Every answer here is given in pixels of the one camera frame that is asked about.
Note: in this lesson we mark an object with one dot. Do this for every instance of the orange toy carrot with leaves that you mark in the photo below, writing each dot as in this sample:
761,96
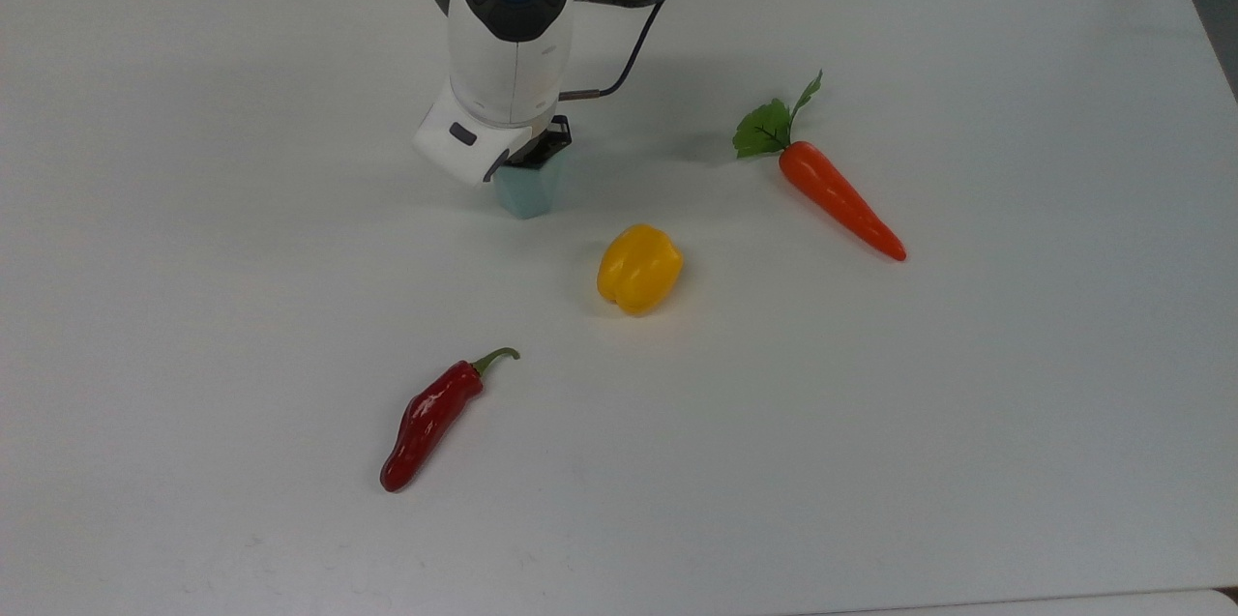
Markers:
837,195

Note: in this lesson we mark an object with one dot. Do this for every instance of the red toy chili pepper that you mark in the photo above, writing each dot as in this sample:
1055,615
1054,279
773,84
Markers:
430,423

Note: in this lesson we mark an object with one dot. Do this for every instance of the yellow toy bell pepper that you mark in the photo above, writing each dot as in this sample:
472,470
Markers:
638,268

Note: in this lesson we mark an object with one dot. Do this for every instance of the light blue mug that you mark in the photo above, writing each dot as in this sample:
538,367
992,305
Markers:
527,190

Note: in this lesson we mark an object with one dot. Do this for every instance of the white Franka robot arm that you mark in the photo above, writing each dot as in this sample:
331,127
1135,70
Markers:
508,55

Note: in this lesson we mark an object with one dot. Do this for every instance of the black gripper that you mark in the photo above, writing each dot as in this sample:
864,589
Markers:
544,147

